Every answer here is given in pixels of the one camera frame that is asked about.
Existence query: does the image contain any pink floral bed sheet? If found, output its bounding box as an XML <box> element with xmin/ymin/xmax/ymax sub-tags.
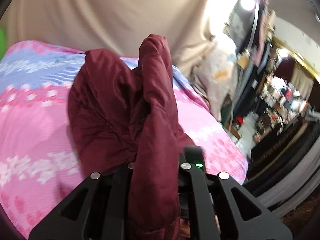
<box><xmin>1</xmin><ymin>41</ymin><xmax>248</xmax><ymax>237</ymax></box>

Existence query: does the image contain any cluttered shelf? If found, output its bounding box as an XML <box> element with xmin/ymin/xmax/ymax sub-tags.
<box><xmin>236</xmin><ymin>0</ymin><xmax>319</xmax><ymax>158</ymax></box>

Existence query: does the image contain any maroon puffer jacket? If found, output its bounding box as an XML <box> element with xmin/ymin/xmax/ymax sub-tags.
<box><xmin>67</xmin><ymin>35</ymin><xmax>193</xmax><ymax>239</ymax></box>

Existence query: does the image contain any green round plush pillow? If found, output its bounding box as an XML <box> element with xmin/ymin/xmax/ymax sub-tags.
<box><xmin>0</xmin><ymin>28</ymin><xmax>7</xmax><ymax>59</ymax></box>

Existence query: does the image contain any person's right hand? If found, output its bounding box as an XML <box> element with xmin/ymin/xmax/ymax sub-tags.
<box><xmin>178</xmin><ymin>216</ymin><xmax>222</xmax><ymax>239</ymax></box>

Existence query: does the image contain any patterned hanging cloth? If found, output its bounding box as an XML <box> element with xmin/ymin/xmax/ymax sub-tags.
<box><xmin>189</xmin><ymin>38</ymin><xmax>236</xmax><ymax>121</ymax></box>

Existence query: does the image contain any beige fabric curtain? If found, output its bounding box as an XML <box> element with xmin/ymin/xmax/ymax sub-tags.
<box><xmin>1</xmin><ymin>0</ymin><xmax>237</xmax><ymax>76</ymax></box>

